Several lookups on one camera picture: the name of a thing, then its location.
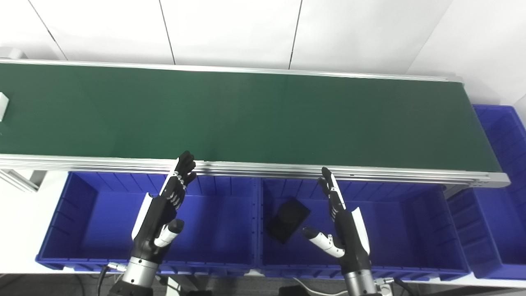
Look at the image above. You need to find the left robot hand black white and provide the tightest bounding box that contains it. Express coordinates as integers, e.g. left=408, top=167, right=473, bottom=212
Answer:
left=131, top=150, right=197, bottom=262

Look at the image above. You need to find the blue plastic bin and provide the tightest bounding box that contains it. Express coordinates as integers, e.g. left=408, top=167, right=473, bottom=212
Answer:
left=446, top=104, right=526, bottom=280
left=259, top=177, right=471, bottom=282
left=35, top=171, right=262, bottom=277

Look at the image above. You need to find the green conveyor belt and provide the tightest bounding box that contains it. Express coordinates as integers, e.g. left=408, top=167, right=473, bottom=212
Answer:
left=0, top=62, right=503, bottom=172
left=0, top=58, right=511, bottom=190

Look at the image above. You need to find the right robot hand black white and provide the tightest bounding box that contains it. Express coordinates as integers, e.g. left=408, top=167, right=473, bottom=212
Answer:
left=302, top=166, right=371, bottom=274

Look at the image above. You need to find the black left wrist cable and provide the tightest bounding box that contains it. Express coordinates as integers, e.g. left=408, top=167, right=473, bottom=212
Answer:
left=97, top=262, right=128, bottom=296

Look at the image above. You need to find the black part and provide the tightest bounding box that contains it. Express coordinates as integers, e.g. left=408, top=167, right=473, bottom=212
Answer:
left=266, top=197, right=311, bottom=244

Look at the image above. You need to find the aluminium conveyor leg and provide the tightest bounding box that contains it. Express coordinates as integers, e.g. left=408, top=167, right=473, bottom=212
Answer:
left=0, top=169, right=48, bottom=193

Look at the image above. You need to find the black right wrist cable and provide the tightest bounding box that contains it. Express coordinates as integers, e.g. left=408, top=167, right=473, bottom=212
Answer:
left=372, top=277, right=416, bottom=296

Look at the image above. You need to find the grey conveyor end housing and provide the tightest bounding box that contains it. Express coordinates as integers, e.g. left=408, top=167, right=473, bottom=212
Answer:
left=0, top=47, right=28, bottom=60

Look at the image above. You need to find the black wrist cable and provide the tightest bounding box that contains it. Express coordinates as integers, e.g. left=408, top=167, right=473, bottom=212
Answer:
left=97, top=262, right=128, bottom=296
left=372, top=277, right=416, bottom=296

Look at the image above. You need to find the white floor cable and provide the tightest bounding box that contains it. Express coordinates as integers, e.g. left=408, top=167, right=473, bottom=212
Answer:
left=291, top=277, right=346, bottom=296

